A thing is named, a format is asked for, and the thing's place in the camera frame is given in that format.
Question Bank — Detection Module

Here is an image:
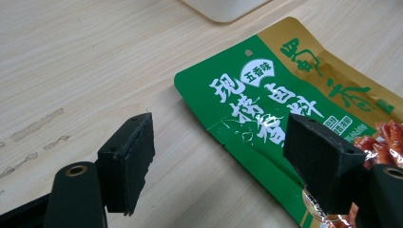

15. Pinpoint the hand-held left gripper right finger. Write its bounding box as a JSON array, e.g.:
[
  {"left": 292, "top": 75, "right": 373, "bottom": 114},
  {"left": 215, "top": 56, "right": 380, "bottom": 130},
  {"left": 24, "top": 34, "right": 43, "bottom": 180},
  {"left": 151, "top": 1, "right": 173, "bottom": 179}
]
[{"left": 282, "top": 113, "right": 403, "bottom": 228}]

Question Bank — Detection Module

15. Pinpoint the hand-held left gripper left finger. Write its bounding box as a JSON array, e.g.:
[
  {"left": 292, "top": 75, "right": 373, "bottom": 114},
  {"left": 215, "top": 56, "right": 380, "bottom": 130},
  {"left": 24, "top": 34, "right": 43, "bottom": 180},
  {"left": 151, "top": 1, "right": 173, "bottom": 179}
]
[{"left": 43, "top": 112, "right": 156, "bottom": 228}]

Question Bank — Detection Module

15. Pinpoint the green and gold snack packet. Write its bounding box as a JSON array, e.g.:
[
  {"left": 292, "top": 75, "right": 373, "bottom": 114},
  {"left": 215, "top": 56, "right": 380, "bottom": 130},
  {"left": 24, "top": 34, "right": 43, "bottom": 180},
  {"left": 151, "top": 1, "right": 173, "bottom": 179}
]
[{"left": 173, "top": 16, "right": 403, "bottom": 228}]

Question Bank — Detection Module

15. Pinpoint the white tray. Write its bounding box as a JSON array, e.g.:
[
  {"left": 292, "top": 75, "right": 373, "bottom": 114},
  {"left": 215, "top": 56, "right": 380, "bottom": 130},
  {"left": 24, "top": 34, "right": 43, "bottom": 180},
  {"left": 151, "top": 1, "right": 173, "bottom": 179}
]
[{"left": 180, "top": 0, "right": 274, "bottom": 24}]

